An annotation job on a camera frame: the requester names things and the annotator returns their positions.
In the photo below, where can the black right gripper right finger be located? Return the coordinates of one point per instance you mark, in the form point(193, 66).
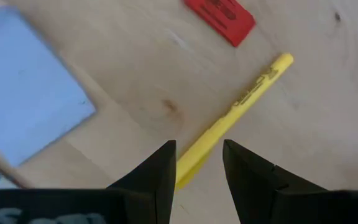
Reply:
point(250, 180)

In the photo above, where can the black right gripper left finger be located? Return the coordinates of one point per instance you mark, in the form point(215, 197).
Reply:
point(157, 174)

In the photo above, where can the yellow highlighter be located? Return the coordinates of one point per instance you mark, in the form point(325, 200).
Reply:
point(244, 102)

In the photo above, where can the periwinkle sticky note pad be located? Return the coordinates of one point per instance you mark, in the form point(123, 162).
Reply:
point(26, 93)

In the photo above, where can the red eraser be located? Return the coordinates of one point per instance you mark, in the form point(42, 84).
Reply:
point(225, 18)

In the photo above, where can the tan wooden pencil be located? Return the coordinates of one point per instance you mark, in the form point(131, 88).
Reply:
point(2, 165)

